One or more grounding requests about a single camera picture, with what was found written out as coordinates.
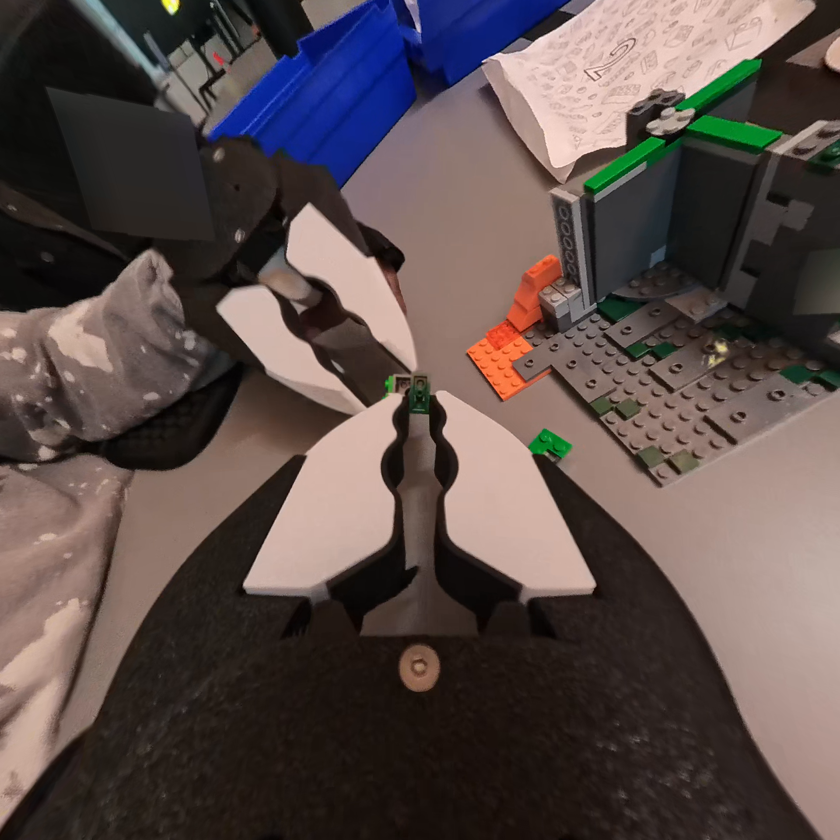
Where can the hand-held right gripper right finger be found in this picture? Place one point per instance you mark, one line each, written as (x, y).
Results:
(512, 518)

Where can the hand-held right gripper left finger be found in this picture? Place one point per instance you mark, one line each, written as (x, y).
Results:
(328, 518)

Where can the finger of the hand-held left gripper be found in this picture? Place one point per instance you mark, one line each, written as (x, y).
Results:
(282, 348)
(348, 262)

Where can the green lego corner brick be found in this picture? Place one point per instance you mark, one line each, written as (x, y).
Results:
(550, 444)

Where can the grey green lego brick stack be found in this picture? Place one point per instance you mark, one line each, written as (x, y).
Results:
(418, 394)

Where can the grey green lego building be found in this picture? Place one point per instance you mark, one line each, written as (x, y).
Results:
(656, 394)

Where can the blue plastic bin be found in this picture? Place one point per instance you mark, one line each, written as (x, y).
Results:
(328, 92)
(472, 33)

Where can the torn printed paper bag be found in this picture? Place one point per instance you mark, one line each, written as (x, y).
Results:
(590, 72)

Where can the person's left forearm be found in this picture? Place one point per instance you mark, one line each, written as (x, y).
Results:
(79, 367)

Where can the person's left hand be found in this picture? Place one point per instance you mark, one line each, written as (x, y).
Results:
(396, 289)

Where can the person's grey speckled sweatshirt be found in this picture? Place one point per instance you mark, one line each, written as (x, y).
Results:
(39, 558)

